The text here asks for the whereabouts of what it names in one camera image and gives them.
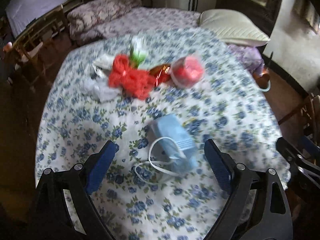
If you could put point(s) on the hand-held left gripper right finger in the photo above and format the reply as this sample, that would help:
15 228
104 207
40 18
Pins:
220 170

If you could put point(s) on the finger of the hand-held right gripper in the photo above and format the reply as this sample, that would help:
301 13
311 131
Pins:
311 146
292 157

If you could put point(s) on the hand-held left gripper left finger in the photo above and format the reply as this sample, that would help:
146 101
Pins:
100 170

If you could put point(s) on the blue face mask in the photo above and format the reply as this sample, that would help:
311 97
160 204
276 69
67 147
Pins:
172 135

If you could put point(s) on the red cloth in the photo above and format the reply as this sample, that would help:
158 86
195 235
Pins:
127 77

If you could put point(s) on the red foil snack wrapper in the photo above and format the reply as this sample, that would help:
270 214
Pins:
160 73

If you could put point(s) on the green white wipes packet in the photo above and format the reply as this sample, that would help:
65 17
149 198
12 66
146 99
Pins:
138 47

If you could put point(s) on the blue floral blanket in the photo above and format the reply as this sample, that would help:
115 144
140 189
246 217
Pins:
225 110

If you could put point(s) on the grey white plastic bag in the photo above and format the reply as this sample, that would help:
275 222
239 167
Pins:
105 91

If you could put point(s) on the pink plastic cup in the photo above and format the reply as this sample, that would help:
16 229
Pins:
187 71

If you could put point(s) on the purple cloth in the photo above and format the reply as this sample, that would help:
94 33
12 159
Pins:
247 55

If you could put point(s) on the wooden armchair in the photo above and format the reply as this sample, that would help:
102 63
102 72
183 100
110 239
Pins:
32 45

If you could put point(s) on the white quilted pillow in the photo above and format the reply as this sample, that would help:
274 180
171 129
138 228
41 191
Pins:
230 27

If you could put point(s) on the folded floral quilt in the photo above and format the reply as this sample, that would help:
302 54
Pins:
100 15

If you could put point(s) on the purple floral bedsheet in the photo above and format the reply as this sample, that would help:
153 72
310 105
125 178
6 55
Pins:
155 20

